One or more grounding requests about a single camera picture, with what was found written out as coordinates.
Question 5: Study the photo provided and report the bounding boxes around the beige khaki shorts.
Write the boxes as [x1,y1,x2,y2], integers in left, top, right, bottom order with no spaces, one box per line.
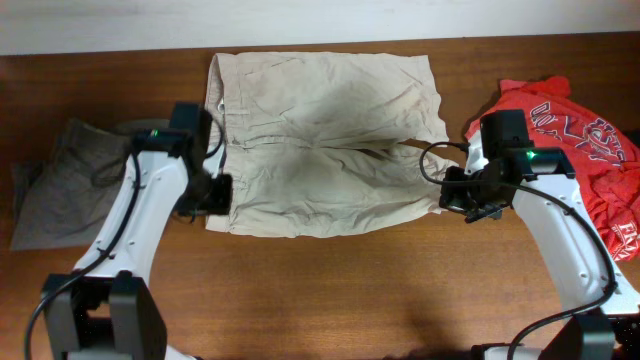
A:
[205,52,450,238]

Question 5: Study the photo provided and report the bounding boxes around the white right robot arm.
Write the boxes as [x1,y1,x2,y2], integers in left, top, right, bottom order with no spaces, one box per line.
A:
[439,144,639,359]

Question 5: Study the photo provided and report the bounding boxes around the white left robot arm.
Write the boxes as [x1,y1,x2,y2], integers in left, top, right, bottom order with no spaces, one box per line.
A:
[32,129,231,359]

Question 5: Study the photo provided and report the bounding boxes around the red printed t-shirt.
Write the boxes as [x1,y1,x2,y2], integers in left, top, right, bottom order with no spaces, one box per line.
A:
[489,76,639,261]

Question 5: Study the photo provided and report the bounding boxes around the grey folded shorts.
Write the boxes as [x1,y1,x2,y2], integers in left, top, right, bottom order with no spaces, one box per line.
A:
[10,119,169,251]

